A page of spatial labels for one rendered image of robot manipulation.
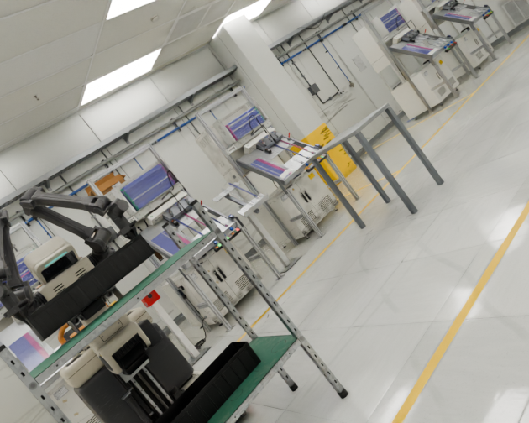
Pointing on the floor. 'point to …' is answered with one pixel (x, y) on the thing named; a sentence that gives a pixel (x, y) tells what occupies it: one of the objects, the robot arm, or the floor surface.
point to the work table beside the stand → (374, 161)
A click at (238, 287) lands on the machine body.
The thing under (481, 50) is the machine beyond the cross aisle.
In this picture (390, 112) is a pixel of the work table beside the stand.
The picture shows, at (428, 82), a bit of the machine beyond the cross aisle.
